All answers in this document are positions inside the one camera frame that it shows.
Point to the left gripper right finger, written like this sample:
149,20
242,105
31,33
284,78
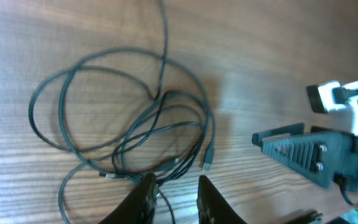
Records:
212,206

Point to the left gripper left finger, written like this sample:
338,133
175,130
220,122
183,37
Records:
138,207

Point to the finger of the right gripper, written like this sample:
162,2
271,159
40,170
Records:
293,129
315,156

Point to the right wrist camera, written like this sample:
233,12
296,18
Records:
331,97

